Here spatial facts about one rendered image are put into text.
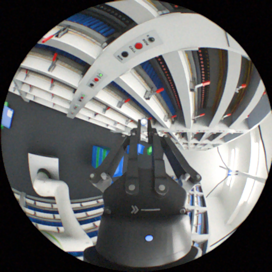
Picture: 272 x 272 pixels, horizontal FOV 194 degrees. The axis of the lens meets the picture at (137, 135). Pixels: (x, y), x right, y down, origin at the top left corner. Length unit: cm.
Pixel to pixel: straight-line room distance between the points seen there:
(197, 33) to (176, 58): 10
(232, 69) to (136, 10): 27
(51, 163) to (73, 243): 65
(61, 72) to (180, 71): 46
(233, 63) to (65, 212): 87
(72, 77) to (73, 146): 87
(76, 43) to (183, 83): 35
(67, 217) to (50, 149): 81
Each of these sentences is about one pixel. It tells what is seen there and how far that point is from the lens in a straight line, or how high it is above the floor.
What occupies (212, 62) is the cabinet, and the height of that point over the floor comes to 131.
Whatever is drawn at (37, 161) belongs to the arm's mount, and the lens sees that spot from 90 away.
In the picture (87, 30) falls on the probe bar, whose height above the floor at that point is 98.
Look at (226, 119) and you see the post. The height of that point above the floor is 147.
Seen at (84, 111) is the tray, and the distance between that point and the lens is 81.
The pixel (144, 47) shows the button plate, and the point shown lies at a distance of 23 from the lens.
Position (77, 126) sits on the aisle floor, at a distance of 114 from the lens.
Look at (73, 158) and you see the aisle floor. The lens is 117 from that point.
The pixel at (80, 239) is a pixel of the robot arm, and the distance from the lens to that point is 49.
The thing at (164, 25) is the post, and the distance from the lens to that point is 22.
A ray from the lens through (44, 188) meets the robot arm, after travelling 69.
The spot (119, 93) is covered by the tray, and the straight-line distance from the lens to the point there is 48.
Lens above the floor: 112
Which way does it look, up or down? 37 degrees down
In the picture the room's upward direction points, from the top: 91 degrees clockwise
